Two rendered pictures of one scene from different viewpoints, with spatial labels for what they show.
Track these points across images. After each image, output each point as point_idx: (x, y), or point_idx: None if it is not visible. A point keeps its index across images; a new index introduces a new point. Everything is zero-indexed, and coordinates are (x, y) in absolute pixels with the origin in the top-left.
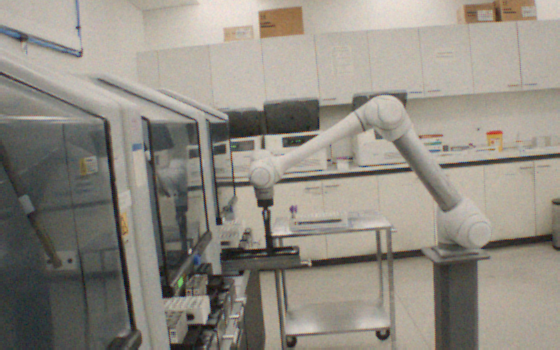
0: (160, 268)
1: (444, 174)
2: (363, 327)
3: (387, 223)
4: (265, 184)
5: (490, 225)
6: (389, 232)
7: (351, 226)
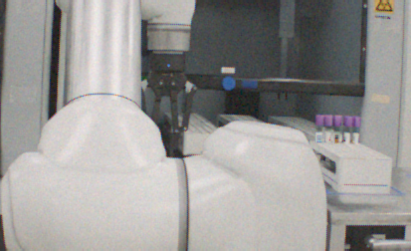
0: None
1: (83, 13)
2: None
3: (359, 211)
4: (59, 7)
5: (15, 196)
6: (328, 233)
7: (336, 193)
